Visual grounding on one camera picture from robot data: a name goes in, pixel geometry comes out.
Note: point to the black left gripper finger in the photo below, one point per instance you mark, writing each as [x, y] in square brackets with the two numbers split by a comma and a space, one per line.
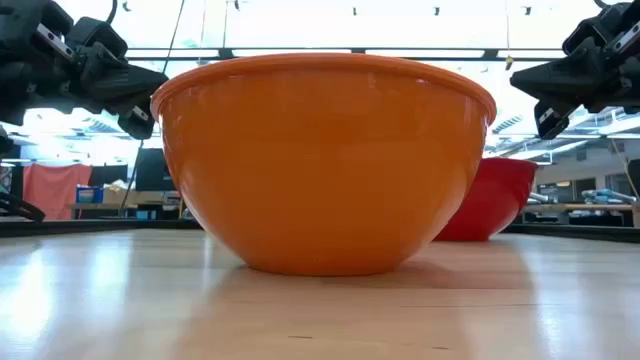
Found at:
[125, 85]
[137, 122]

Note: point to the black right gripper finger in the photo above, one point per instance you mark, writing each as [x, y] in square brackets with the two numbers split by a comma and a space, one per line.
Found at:
[550, 120]
[565, 80]

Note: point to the red plastic bowl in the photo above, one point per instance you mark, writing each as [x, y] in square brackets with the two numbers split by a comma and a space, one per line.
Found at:
[492, 200]

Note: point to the large orange plastic bowl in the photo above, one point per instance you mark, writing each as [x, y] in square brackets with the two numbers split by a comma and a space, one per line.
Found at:
[320, 165]

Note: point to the light blue background robot arm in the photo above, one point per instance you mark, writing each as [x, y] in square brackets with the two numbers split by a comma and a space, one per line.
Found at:
[607, 196]
[542, 198]

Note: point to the black diagonal pole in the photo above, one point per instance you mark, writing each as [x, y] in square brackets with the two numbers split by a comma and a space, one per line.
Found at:
[134, 170]

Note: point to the large black monitor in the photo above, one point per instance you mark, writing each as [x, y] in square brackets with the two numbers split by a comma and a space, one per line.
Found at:
[152, 170]

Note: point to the yellow hanging hook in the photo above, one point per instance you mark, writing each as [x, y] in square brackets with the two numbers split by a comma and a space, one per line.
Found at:
[509, 62]

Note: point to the small dark monitor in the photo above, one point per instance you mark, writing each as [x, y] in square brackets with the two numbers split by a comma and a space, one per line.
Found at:
[109, 175]

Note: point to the brown cardboard box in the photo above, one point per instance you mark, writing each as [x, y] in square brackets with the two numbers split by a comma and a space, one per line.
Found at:
[135, 196]

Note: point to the wooden background workbench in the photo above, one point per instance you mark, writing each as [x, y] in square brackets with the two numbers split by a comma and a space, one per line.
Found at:
[125, 206]

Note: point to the blue storage box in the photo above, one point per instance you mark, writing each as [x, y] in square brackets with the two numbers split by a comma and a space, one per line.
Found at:
[90, 195]

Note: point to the pink hanging cloth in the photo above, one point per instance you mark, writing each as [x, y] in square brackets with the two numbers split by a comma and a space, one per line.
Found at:
[55, 192]

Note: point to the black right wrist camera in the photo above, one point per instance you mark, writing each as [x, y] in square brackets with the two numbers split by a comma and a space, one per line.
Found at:
[600, 25]

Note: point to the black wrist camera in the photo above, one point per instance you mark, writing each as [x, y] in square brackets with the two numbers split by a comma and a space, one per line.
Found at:
[97, 35]
[600, 25]

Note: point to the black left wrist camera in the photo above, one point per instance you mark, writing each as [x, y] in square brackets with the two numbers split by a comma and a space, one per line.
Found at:
[97, 35]

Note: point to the overhead light bar frame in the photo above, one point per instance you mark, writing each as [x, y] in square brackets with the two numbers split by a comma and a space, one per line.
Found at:
[190, 51]

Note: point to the black table border rail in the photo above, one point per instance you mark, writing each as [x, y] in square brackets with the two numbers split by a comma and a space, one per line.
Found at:
[75, 226]

